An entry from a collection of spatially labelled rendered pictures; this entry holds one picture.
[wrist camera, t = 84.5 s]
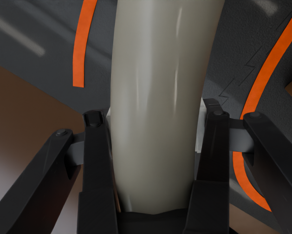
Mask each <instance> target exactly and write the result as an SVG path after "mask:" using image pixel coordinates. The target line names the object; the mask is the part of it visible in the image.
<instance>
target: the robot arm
mask: <svg viewBox="0 0 292 234"><path fill-rule="evenodd" d="M82 117H83V121H84V127H85V129H84V132H81V133H77V134H73V131H72V130H71V129H59V130H57V131H55V132H53V133H52V134H51V135H50V137H49V138H48V139H47V141H46V142H45V143H44V145H43V146H42V147H41V148H40V150H39V151H38V152H37V154H36V155H35V156H34V158H33V159H32V160H31V161H30V163H29V164H28V165H27V167H26V168H25V169H24V171H23V172H22V173H21V174H20V176H19V177H18V178H17V180H16V181H15V182H14V184H13V185H12V186H11V188H10V189H9V190H8V191H7V193H6V194H5V195H4V196H3V198H2V199H1V201H0V234H51V233H52V230H53V228H54V226H55V224H56V222H57V220H58V217H59V215H60V213H61V211H62V209H63V206H64V204H65V202H66V200H67V198H68V195H69V193H70V191H71V189H72V187H73V184H74V182H75V180H76V178H77V176H78V174H79V172H80V170H81V164H83V186H82V192H79V195H78V219H77V234H239V233H237V232H236V231H234V230H233V229H232V228H231V227H230V226H229V151H236V152H242V157H243V158H244V160H245V162H246V164H247V166H248V168H249V170H250V172H251V173H252V175H253V177H254V179H255V181H256V183H257V185H258V187H259V188H260V190H261V192H262V194H263V196H264V198H265V200H266V202H267V204H268V206H269V208H270V209H271V211H272V213H273V215H274V217H275V219H276V221H277V223H278V224H279V226H280V228H281V230H282V232H283V234H292V143H291V142H290V141H289V140H288V139H287V138H286V137H285V135H284V134H283V133H282V132H281V131H280V130H279V129H278V128H277V126H276V125H275V124H274V123H273V122H272V121H271V120H270V119H269V117H268V116H267V115H265V114H263V113H260V112H249V113H246V114H244V115H243V119H233V118H230V115H229V113H228V112H226V111H223V109H222V107H221V105H220V104H219V102H218V100H216V99H214V98H207V99H202V98H201V105H200V110H199V117H198V125H197V133H196V144H195V151H197V153H201V155H200V161H199V167H198V172H197V178H196V180H194V182H193V186H192V192H191V197H190V202H189V208H182V209H175V210H171V211H167V212H163V213H159V214H144V213H137V212H120V211H119V204H118V197H117V188H116V182H115V175H114V168H113V160H112V155H111V151H112V146H111V129H110V108H105V109H101V110H98V109H96V110H89V111H87V112H85V113H83V114H82Z"/></svg>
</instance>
